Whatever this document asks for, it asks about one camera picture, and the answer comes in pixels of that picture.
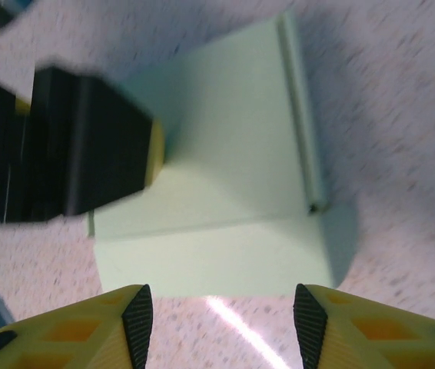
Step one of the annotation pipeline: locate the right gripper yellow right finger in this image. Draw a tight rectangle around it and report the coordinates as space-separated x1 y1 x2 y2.
293 283 435 369

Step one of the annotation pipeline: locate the green paper box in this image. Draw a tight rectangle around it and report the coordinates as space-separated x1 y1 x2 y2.
86 10 357 299

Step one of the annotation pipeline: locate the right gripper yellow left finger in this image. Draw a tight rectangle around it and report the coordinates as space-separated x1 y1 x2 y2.
0 283 155 369

